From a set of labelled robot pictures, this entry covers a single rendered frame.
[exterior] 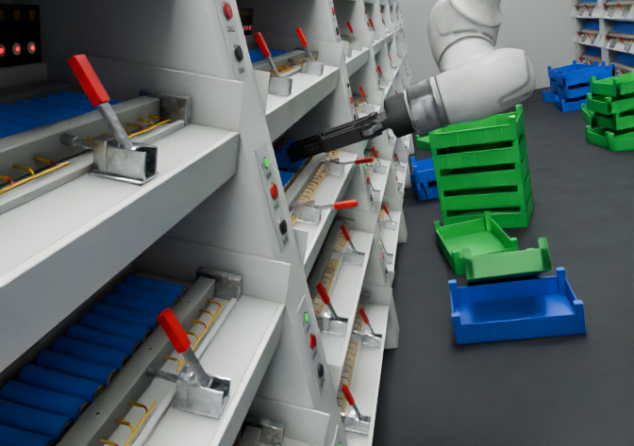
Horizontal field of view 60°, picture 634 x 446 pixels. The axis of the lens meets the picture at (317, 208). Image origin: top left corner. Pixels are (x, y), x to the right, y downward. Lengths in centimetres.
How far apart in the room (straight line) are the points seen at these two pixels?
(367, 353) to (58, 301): 96
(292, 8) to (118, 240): 95
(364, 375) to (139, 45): 80
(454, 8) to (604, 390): 80
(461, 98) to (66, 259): 75
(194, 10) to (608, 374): 110
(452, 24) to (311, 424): 71
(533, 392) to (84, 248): 108
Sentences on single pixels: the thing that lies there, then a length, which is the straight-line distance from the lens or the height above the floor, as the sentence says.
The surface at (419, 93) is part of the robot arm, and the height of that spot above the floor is 66.
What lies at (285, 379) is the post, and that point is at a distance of 68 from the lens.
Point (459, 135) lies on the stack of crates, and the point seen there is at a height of 36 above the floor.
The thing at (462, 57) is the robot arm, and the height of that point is 70.
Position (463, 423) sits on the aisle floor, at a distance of 123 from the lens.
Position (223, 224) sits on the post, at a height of 62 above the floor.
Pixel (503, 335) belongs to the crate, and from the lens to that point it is 145.
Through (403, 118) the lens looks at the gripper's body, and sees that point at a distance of 98.
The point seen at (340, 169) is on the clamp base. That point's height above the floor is 54.
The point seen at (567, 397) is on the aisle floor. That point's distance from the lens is 128.
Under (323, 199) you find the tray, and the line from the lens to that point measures 95.
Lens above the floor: 79
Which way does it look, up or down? 17 degrees down
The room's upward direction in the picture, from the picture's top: 13 degrees counter-clockwise
